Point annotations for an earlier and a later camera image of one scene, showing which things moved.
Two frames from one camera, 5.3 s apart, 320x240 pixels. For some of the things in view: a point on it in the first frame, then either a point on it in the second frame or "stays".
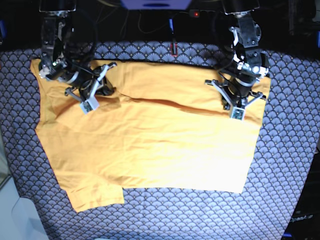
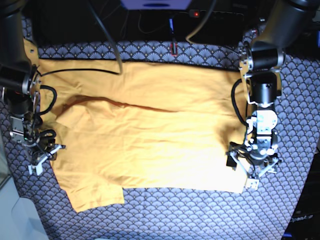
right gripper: [239, 83] -> [261, 149]
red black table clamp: [172, 49] stays
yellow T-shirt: [162, 126] stays
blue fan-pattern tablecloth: [284, 149] stays
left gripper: [83, 80] -> [38, 145]
